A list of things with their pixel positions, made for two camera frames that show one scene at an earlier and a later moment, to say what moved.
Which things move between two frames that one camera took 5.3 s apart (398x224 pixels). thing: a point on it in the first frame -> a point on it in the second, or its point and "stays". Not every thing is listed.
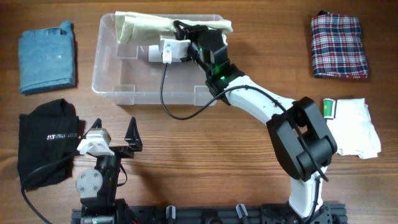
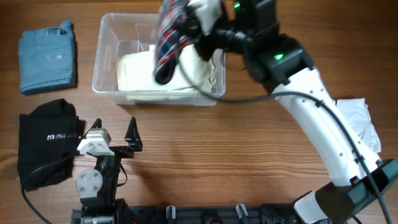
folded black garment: [48, 137] stays
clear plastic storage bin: [122, 72] stays
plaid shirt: [337, 46] -> [170, 42]
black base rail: [261, 214] stays
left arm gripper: [134, 142] stays
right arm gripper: [189, 32] -> [200, 40]
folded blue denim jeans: [46, 58] stays
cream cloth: [134, 28] -> [136, 71]
